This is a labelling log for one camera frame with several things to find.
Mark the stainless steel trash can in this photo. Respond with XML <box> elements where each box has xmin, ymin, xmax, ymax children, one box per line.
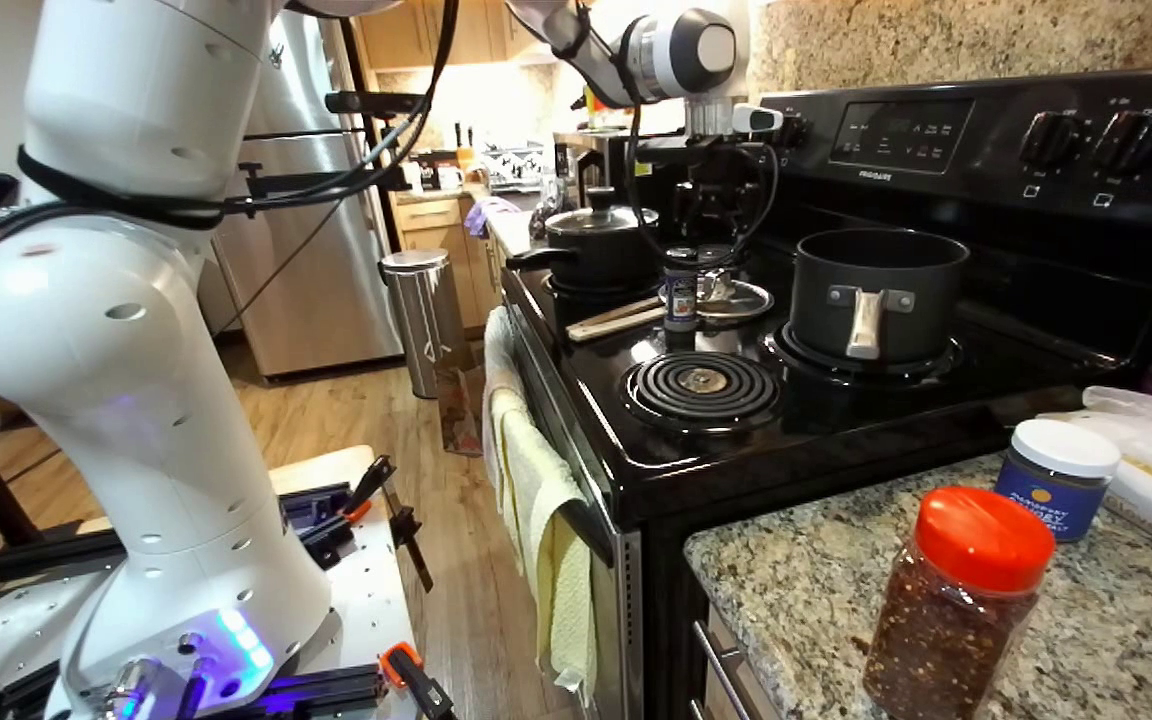
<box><xmin>376</xmin><ymin>247</ymin><xmax>458</xmax><ymax>403</ymax></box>

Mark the blue label spice bottle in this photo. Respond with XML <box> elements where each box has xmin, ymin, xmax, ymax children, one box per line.
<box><xmin>662</xmin><ymin>246</ymin><xmax>705</xmax><ymax>339</ymax></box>

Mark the wooden upper cabinet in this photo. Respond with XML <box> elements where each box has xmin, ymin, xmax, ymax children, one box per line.
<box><xmin>349</xmin><ymin>0</ymin><xmax>569</xmax><ymax>74</ymax></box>

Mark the black electric stove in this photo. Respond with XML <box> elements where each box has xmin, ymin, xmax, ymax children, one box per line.
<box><xmin>501</xmin><ymin>70</ymin><xmax>1152</xmax><ymax>720</ymax></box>

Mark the black pot with lid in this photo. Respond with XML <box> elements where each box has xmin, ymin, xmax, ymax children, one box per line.
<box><xmin>508</xmin><ymin>184</ymin><xmax>670</xmax><ymax>304</ymax></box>

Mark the white robot mounting table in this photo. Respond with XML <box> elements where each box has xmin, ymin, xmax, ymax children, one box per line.
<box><xmin>0</xmin><ymin>440</ymin><xmax>424</xmax><ymax>720</ymax></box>

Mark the black clamp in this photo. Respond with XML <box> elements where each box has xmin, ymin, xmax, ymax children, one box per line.
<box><xmin>273</xmin><ymin>457</ymin><xmax>401</xmax><ymax>554</ymax></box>
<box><xmin>383</xmin><ymin>500</ymin><xmax>440</xmax><ymax>598</ymax></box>

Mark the counter drawer front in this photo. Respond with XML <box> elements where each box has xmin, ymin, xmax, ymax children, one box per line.
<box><xmin>680</xmin><ymin>598</ymin><xmax>791</xmax><ymax>720</ymax></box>

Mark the wooden spatula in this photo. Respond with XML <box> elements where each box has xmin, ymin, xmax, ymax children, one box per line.
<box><xmin>574</xmin><ymin>291</ymin><xmax>671</xmax><ymax>336</ymax></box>
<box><xmin>559</xmin><ymin>302</ymin><xmax>671</xmax><ymax>349</ymax></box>

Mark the black camera stand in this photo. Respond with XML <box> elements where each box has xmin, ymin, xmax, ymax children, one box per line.
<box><xmin>161</xmin><ymin>87</ymin><xmax>438</xmax><ymax>229</ymax></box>

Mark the stainless steel refrigerator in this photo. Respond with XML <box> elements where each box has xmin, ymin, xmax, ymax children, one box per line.
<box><xmin>191</xmin><ymin>0</ymin><xmax>410</xmax><ymax>385</ymax></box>

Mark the dark grey open pot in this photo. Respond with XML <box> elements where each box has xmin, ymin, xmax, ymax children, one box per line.
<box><xmin>784</xmin><ymin>219</ymin><xmax>975</xmax><ymax>369</ymax></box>

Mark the pale yellow towel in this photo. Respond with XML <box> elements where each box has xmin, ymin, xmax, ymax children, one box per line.
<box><xmin>476</xmin><ymin>304</ymin><xmax>605</xmax><ymax>714</ymax></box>

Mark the black countertop appliance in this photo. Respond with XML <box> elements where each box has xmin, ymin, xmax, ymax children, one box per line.
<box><xmin>553</xmin><ymin>123</ymin><xmax>689</xmax><ymax>203</ymax></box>

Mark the coil stove burner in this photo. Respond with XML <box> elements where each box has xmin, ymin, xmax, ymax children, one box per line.
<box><xmin>774</xmin><ymin>317</ymin><xmax>969</xmax><ymax>399</ymax></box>
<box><xmin>621</xmin><ymin>349</ymin><xmax>790</xmax><ymax>440</ymax></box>

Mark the orange handled tool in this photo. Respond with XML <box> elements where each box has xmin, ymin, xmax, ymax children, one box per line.
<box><xmin>376</xmin><ymin>641</ymin><xmax>460</xmax><ymax>720</ymax></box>

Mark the orange lid chili jar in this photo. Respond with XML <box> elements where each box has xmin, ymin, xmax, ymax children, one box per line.
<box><xmin>866</xmin><ymin>484</ymin><xmax>1061</xmax><ymax>720</ymax></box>

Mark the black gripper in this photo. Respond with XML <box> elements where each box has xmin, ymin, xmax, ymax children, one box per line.
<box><xmin>670</xmin><ymin>131</ymin><xmax>779</xmax><ymax>279</ymax></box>

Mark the wooden base cabinet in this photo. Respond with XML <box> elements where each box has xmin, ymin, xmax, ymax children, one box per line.
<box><xmin>388</xmin><ymin>190</ymin><xmax>501</xmax><ymax>336</ymax></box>

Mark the white lid blue jar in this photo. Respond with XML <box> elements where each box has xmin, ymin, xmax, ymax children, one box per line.
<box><xmin>991</xmin><ymin>418</ymin><xmax>1126</xmax><ymax>544</ymax></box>

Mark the dish rack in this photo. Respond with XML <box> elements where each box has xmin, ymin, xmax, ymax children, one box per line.
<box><xmin>482</xmin><ymin>138</ymin><xmax>556</xmax><ymax>195</ymax></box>

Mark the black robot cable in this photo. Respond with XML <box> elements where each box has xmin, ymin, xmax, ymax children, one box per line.
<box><xmin>0</xmin><ymin>0</ymin><xmax>468</xmax><ymax>394</ymax></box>

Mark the glass pot lid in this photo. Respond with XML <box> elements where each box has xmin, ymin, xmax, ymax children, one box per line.
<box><xmin>662</xmin><ymin>265</ymin><xmax>779</xmax><ymax>336</ymax></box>

